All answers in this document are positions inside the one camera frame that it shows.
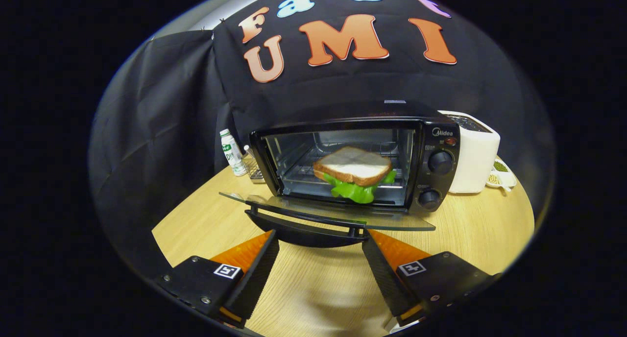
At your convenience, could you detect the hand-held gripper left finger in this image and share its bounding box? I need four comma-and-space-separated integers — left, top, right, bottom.
154, 229, 280, 329

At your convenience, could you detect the white and green bottle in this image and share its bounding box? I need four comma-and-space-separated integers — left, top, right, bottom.
219, 128, 248, 177

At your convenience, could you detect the white bread toaster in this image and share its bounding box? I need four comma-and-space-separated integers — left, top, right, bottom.
438, 110, 501, 194

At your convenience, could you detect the bread and lettuce sandwich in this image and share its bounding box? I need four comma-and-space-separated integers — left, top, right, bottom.
313, 146, 397, 204

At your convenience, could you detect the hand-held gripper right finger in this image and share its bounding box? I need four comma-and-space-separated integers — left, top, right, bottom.
362, 229, 503, 327

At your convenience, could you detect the black toaster oven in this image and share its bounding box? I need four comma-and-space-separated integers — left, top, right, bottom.
219, 100, 461, 248

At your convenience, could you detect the white dish with grains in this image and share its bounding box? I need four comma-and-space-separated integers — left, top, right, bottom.
486, 158, 517, 193

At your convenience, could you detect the metal wire basket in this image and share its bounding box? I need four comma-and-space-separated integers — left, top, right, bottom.
242, 145, 266, 184

